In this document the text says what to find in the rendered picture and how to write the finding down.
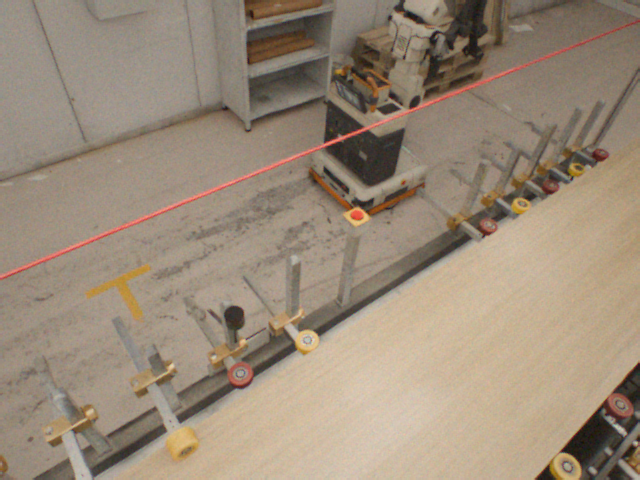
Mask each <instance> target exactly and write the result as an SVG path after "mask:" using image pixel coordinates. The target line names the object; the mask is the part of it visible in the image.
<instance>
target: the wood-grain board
mask: <svg viewBox="0 0 640 480"><path fill-rule="evenodd" d="M639 360H640V137H639V138H638V139H636V140H635V141H633V142H631V143H630V144H628V145H627V146H625V147H624V148H622V149H621V150H619V151H618V152H616V153H614V154H613V155H611V156H610V157H608V158H607V159H605V160H604V161H602V162H601V163H599V164H598V165H596V166H595V167H594V168H592V169H591V170H589V171H588V172H586V173H585V174H583V175H582V176H580V177H579V178H577V179H575V180H574V181H572V182H571V183H569V184H568V185H566V186H565V187H563V188H562V189H560V190H558V191H557V192H555V193H554V194H552V195H551V196H549V197H548V198H546V199H545V200H543V201H542V202H540V203H538V204H537V205H535V206H534V207H532V208H531V209H529V210H528V211H526V212H525V213H523V214H521V215H520V216H518V217H517V218H515V220H514V221H512V222H511V223H509V224H508V225H505V226H504V227H502V228H500V229H499V230H497V231H496V232H494V233H493V234H491V235H490V236H488V237H487V238H485V239H483V240H482V241H480V242H479V243H477V244H476V245H474V246H473V247H471V248H470V249H468V250H467V251H465V252H463V253H462V254H460V255H459V256H457V257H456V258H454V260H453V261H451V262H450V263H447V264H445V265H444V266H442V267H441V268H439V269H438V270H436V271H435V272H433V273H432V274H430V275H429V276H427V277H425V278H424V279H422V280H421V281H419V282H418V283H416V284H415V285H413V286H412V287H410V288H407V289H406V290H404V291H403V292H401V294H400V295H398V296H397V297H395V298H394V299H392V300H391V301H389V302H387V303H386V304H384V305H383V306H381V307H380V308H378V309H377V310H375V311H374V312H371V313H369V314H368V315H366V316H365V317H363V318H362V319H360V320H359V321H357V322H356V323H354V324H353V325H351V326H349V327H348V329H346V330H345V331H343V332H342V333H340V334H339V335H336V336H335V337H333V338H331V339H330V340H328V341H327V342H325V343H324V344H322V345H321V346H319V347H318V348H316V349H315V350H313V351H311V352H310V353H308V354H307V355H305V356H304V357H301V358H300V359H298V360H297V361H295V362H293V363H292V364H290V365H289V366H287V367H286V368H284V369H283V371H281V372H280V373H278V374H277V375H275V376H273V377H272V378H270V379H269V380H267V381H266V382H264V383H263V384H260V385H259V386H257V387H255V388H254V389H252V390H251V391H249V392H248V393H246V394H245V395H243V396H242V397H240V398H239V399H237V400H235V401H234V402H232V403H231V404H229V405H228V406H226V407H225V408H223V409H222V410H220V411H219V412H217V413H215V414H214V415H212V416H211V417H208V418H207V419H205V420H204V421H202V422H201V423H199V424H197V425H196V426H194V427H193V428H191V429H192V431H193V433H194V435H195V437H196V438H197V440H198V442H200V444H199V447H198V448H197V449H196V451H195V452H192V453H191V454H190V455H189V456H187V457H185V458H183V459H181V460H178V461H174V460H173V459H172V457H171V455H170V453H169V451H168V449H167V447H166V445H165V446H164V447H162V448H160V449H159V450H157V451H156V452H154V453H153V454H151V455H150V456H148V457H147V458H145V459H144V460H142V461H140V462H139V463H137V464H136V465H134V466H133V467H130V468H128V469H127V470H125V471H123V472H122V473H120V474H119V475H117V476H116V477H114V478H113V479H111V480H535V478H536V477H537V476H538V475H539V474H540V473H541V472H542V471H543V469H544V468H545V467H546V466H547V465H548V464H549V463H550V462H551V460H552V459H553V458H554V457H555V456H556V455H557V454H558V453H559V452H560V450H561V449H562V448H563V447H564V446H565V445H566V444H567V443H568V441H569V440H570V439H571V438H572V437H573V436H574V435H575V433H576V431H577V430H578V429H579V428H580V427H581V426H582V425H583V424H584V422H585V421H586V420H587V419H588V418H589V417H590V416H591V415H592V414H593V412H594V411H595V410H596V409H597V408H598V407H599V406H600V405H601V403H602V402H603V401H604V400H605V399H606V398H607V397H608V396H609V394H610V393H611V392H612V391H613V390H614V389H615V388H616V387H617V386H618V384H619V383H620V382H621V381H622V380H623V379H624V378H625V377H626V375H627V374H628V372H629V371H630V370H631V369H632V368H633V367H634V365H635V364H636V363H637V362H638V361H639Z"/></svg>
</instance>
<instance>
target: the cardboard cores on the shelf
mask: <svg viewBox="0 0 640 480"><path fill-rule="evenodd" d="M244 3H245V7H244V16H245V15H251V18H252V19H253V20H256V19H260V18H265V17H270V16H275V15H280V14H285V13H290V12H295V11H301V10H305V9H310V8H315V7H320V6H321V5H322V0H244ZM304 37H306V31H305V29H301V30H296V31H292V32H287V33H283V34H278V35H274V36H269V37H265V38H261V39H256V40H252V41H251V42H246V55H247V65H250V64H253V63H257V62H261V61H264V60H268V59H271V58H275V57H278V56H282V55H285V54H288V53H291V52H292V51H295V50H300V49H303V48H307V47H310V46H313V45H314V44H315V40H314V38H313V37H312V36H311V37H308V38H304ZM303 38H304V39H303Z"/></svg>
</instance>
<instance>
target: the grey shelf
mask: <svg viewBox="0 0 640 480"><path fill-rule="evenodd" d="M241 3H242V4H241ZM241 6H242V7H241ZM336 6H337V0H322V5H321V6H320V7H315V8H310V9H305V10H301V11H295V12H290V13H285V14H280V15H275V16H270V17H265V18H260V19H256V20H253V19H252V18H251V15H245V16H244V7H245V3H244V0H212V9H213V19H214V28H215V37H216V46H217V56H218V65H219V74H220V83H221V92H222V103H223V107H221V108H223V110H224V111H227V110H228V107H229V108H230V109H231V110H232V111H233V112H234V113H235V114H236V115H237V116H238V117H239V118H240V119H242V120H243V121H244V122H245V131H246V132H250V131H251V124H250V120H253V119H256V118H259V117H261V116H263V115H267V114H269V113H273V112H276V111H280V109H284V108H287V107H290V106H293V105H296V104H299V103H303V102H306V101H308V100H311V99H314V98H317V97H320V96H323V95H326V100H324V101H323V103H324V104H327V101H328V100H329V99H328V86H329V84H330V78H331V66H332V53H333V42H334V30H335V18H336ZM241 9H242V10H241ZM238 11H239V12H238ZM237 14H238V15H237ZM301 17H302V19H301ZM305 21H306V22H305ZM301 29H305V31H306V29H307V32H306V37H304V38H308V37H311V36H312V37H313V38H314V40H315V44H314V45H313V46H310V47H307V48H303V49H300V50H295V51H292V52H291V53H288V54H285V55H282V56H278V57H275V58H271V59H268V60H264V61H261V62H257V63H253V64H250V65H247V55H246V42H251V41H252V40H256V39H261V38H265V37H269V36H274V35H278V34H283V33H287V32H292V31H296V30H301ZM304 38H303V39H304ZM243 43H244V44H243ZM239 44H240V45H239ZM244 53H245V54H244ZM244 56H245V57H244ZM244 58H245V59H244ZM227 106H228V107H227Z"/></svg>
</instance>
